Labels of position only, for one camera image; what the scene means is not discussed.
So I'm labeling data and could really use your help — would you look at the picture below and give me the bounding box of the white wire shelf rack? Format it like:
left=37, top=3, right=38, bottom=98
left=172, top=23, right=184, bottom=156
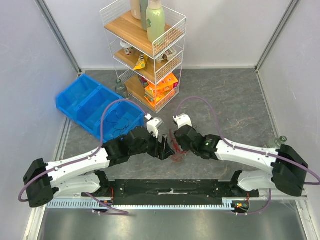
left=100, top=0, right=187, bottom=113

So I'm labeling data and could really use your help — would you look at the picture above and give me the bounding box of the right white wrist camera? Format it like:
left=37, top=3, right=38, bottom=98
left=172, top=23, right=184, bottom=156
left=173, top=113, right=193, bottom=129

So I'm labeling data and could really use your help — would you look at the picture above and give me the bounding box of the yellow snack bag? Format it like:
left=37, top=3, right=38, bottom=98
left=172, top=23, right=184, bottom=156
left=133, top=53, right=149, bottom=71

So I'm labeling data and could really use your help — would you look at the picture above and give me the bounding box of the black cable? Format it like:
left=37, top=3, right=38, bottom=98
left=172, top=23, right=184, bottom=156
left=106, top=109, right=132, bottom=140

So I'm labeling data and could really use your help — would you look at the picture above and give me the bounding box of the white cup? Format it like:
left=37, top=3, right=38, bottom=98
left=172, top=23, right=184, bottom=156
left=120, top=40, right=135, bottom=56

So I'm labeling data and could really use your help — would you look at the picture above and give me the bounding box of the orange snack box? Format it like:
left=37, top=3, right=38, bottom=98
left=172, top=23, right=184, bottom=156
left=144, top=73, right=179, bottom=107

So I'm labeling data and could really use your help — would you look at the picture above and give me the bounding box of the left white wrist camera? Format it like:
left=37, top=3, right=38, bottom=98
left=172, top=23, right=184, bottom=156
left=145, top=113, right=164, bottom=139

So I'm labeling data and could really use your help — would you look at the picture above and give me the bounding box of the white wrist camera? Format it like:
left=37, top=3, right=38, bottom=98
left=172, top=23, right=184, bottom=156
left=173, top=113, right=193, bottom=129
left=145, top=113, right=164, bottom=139

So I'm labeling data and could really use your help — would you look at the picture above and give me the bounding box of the blue plastic bin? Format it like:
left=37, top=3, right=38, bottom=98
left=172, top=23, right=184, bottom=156
left=56, top=74, right=145, bottom=143

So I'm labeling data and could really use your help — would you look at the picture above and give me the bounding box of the grey-green bottle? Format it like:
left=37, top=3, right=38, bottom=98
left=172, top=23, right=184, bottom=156
left=139, top=0, right=149, bottom=31

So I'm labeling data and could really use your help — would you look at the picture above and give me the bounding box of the left glass bottle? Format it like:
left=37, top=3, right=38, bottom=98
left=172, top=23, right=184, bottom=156
left=115, top=79, right=129, bottom=100

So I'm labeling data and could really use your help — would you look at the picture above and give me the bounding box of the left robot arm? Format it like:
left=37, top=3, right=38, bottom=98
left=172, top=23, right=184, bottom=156
left=22, top=126, right=175, bottom=208

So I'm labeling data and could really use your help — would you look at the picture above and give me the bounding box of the beige bottle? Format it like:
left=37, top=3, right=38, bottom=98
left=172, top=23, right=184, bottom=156
left=130, top=0, right=141, bottom=20

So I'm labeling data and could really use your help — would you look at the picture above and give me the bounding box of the slotted cable duct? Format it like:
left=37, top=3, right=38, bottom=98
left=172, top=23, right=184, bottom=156
left=46, top=198, right=235, bottom=211

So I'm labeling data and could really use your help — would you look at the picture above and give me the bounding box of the green bottle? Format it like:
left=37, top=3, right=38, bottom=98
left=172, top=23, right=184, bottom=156
left=146, top=0, right=165, bottom=43

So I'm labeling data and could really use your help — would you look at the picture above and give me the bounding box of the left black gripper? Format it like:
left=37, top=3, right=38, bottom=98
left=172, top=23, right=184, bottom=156
left=130, top=127, right=175, bottom=160

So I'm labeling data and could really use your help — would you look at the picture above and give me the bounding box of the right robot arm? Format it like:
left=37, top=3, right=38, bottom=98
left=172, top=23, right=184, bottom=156
left=174, top=125, right=309, bottom=197

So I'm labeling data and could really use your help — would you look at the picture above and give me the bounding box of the red cable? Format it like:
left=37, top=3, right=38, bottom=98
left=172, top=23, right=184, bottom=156
left=169, top=128, right=190, bottom=163

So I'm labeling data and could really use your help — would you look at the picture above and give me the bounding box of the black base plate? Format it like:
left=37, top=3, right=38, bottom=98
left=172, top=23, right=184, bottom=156
left=109, top=179, right=260, bottom=207

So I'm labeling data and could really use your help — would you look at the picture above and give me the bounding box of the glass bottle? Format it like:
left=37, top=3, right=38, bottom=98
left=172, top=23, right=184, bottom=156
left=115, top=79, right=129, bottom=100
left=264, top=135, right=288, bottom=149

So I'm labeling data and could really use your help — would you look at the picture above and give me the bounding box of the right glass bottle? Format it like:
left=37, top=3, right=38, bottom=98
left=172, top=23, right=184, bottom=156
left=264, top=135, right=288, bottom=149

